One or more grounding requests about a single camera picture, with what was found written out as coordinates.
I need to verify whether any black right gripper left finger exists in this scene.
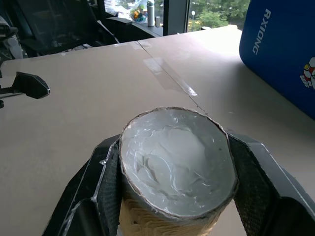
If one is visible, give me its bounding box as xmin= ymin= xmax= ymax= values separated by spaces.
xmin=42 ymin=134 xmax=126 ymax=236

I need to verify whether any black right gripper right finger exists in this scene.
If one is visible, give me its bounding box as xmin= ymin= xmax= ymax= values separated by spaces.
xmin=226 ymin=132 xmax=315 ymax=236

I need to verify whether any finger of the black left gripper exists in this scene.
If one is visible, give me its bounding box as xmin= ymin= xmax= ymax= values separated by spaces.
xmin=11 ymin=71 xmax=51 ymax=100

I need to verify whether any brown paper cup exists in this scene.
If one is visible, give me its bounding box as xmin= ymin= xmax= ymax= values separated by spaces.
xmin=119 ymin=106 xmax=240 ymax=236

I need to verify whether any black office chair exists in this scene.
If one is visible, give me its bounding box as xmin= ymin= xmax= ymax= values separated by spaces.
xmin=9 ymin=0 xmax=134 ymax=56

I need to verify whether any short clear tape strip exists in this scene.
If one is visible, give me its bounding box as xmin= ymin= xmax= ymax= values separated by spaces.
xmin=133 ymin=40 xmax=151 ymax=50

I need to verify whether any clear bag of colourful toys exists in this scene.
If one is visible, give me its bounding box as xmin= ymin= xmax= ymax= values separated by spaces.
xmin=128 ymin=1 xmax=149 ymax=24

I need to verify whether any blue box with white lettering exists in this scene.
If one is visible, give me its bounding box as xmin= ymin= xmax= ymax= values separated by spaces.
xmin=238 ymin=0 xmax=315 ymax=118

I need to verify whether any silver water bottle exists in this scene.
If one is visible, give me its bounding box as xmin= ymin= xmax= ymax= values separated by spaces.
xmin=147 ymin=0 xmax=156 ymax=28

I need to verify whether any long clear tape strip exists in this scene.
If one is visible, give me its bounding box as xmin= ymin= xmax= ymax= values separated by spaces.
xmin=143 ymin=57 xmax=198 ymax=97

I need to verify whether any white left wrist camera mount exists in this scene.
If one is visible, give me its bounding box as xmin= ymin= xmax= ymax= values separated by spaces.
xmin=1 ymin=36 xmax=24 ymax=60

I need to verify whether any white cable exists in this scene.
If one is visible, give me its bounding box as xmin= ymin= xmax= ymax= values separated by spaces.
xmin=96 ymin=20 xmax=121 ymax=44

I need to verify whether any dark window frame post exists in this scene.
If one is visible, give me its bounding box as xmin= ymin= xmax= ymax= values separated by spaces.
xmin=162 ymin=0 xmax=190 ymax=37

